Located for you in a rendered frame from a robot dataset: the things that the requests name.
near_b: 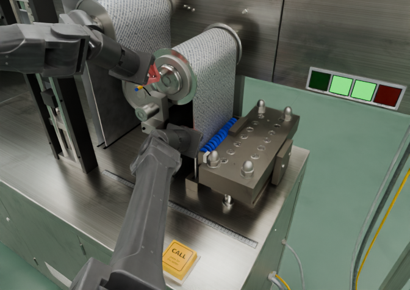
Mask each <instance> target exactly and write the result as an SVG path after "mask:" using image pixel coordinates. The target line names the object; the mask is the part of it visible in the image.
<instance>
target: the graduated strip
mask: <svg viewBox="0 0 410 290"><path fill-rule="evenodd" d="M101 173H102V174H104V175H106V176H108V177H110V178H112V179H114V180H116V181H118V182H120V183H122V184H124V185H126V186H128V187H130V188H132V189H134V187H135V183H134V182H132V181H129V180H128V179H126V178H123V177H122V176H120V175H117V174H115V173H113V172H111V171H109V170H107V169H105V170H104V171H103V172H101ZM168 206H169V207H171V208H173V209H175V210H177V211H179V212H181V213H183V214H185V215H187V216H189V217H191V218H193V219H195V220H197V221H199V222H201V223H203V224H205V225H207V226H209V227H212V228H214V229H216V230H218V231H220V232H222V233H224V234H226V235H228V236H230V237H232V238H234V239H236V240H238V241H240V242H242V243H244V244H246V245H249V246H250V247H252V248H255V249H256V247H257V245H258V242H257V241H255V240H253V239H250V238H248V237H246V236H244V235H242V234H240V233H238V232H236V231H234V230H232V229H230V228H228V227H226V226H224V225H222V224H219V223H217V222H215V221H213V220H211V219H209V218H207V217H205V216H202V215H201V214H198V213H197V212H195V211H192V210H190V209H188V208H186V207H184V206H182V205H180V204H178V203H175V202H173V201H171V200H169V199H168Z"/></svg>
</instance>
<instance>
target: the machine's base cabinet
mask: <svg viewBox="0 0 410 290"><path fill-rule="evenodd" d="M307 163H308V162H307ZM307 163H306V165H305V166H304V169H303V171H302V173H301V175H300V177H299V179H298V181H297V183H296V185H295V187H294V188H293V191H292V193H291V195H290V197H289V199H288V201H287V203H286V205H285V207H284V209H283V211H282V213H281V215H280V217H279V219H278V221H277V223H276V225H275V227H274V229H273V231H272V233H271V235H270V237H269V239H268V241H267V244H266V246H265V248H264V250H263V252H262V254H261V256H260V258H259V260H258V262H257V264H256V266H255V268H254V270H253V272H252V274H251V276H250V278H249V280H248V282H247V284H246V286H245V289H244V290H272V287H273V284H274V283H273V282H272V281H271V282H270V281H268V280H267V279H268V278H267V277H268V275H269V274H270V273H272V272H273V271H275V272H276V274H278V273H279V268H280V265H281V261H282V257H283V254H284V249H285V247H286V246H285V245H281V242H282V240H283V239H285V240H287V238H288V235H289V231H290V226H291V223H292V219H293V215H294V212H295V208H296V205H297V200H298V196H299V193H300V189H301V184H302V182H303V177H304V173H305V170H306V166H307ZM0 241H1V242H2V243H3V244H5V245H6V246H8V248H10V249H11V250H13V251H14V252H15V253H16V254H17V255H19V256H20V257H22V259H24V260H25V261H27V262H28V263H29V264H30V265H31V266H33V267H34V268H36V269H37V270H38V271H39V272H41V273H42V274H43V275H44V276H46V277H47V278H49V279H50V280H51V281H52V282H54V283H55V284H56V285H57V286H59V287H60V288H61V289H63V290H69V288H70V285H71V283H72V281H73V280H74V278H75V277H76V275H77V274H78V273H79V271H80V270H81V269H82V267H83V266H84V265H85V263H86V262H87V261H88V260H89V259H90V258H91V257H92V258H94V259H97V260H98V261H100V262H102V263H104V264H107V265H109V263H110V260H111V257H110V256H109V255H107V254H105V253H104V252H102V251H101V250H99V249H98V248H96V247H94V246H93V245H91V244H90V243H88V242H87V241H85V240H83V239H82V238H81V237H79V236H77V235H76V234H74V233H73V232H71V231H70V230H68V229H66V228H65V227H63V226H62V225H60V224H59V223H57V222H56V221H54V220H52V219H51V218H49V217H48V216H46V215H44V214H43V213H42V212H40V211H39V210H37V209H35V208H34V207H32V206H31V205H29V204H27V203H26V202H25V201H23V200H22V199H20V198H18V197H17V196H15V195H14V194H12V193H10V192H9V191H7V190H6V189H4V188H3V187H1V186H0Z"/></svg>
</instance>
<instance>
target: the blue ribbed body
mask: <svg viewBox="0 0 410 290"><path fill-rule="evenodd" d="M237 120H238V119H236V118H231V119H230V120H229V121H228V122H227V123H226V124H225V125H224V126H223V127H222V128H221V129H220V130H219V131H218V132H217V133H216V134H215V135H214V136H213V137H212V138H211V140H209V141H208V143H206V145H204V146H203V148H201V149H200V151H202V152H205V153H206V152H207V151H209V152H211V151H213V150H215V149H216V147H218V146H219V144H220V143H221V142H222V141H223V140H224V139H225V138H226V137H227V136H228V130H229V129H230V128H231V127H232V126H233V124H234V123H235V122H236V121H237Z"/></svg>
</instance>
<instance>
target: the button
mask: <svg viewBox="0 0 410 290"><path fill-rule="evenodd" d="M196 258H197V252H196V251H194V250H192V249H190V248H189V247H187V246H185V245H183V244H182V243H180V242H178V241H176V240H173V241H172V242H171V244H170V245H169V246H168V247H167V249H166V250H165V251H164V252H163V257H162V265H163V270H164V271H166V272H168V273H169V274H171V275H173V276H174V277H176V278H178V279H179V280H182V279H183V278H184V276H185V274H186V273H187V271H188V270H189V269H190V267H191V266H192V264H193V263H194V261H195V260H196Z"/></svg>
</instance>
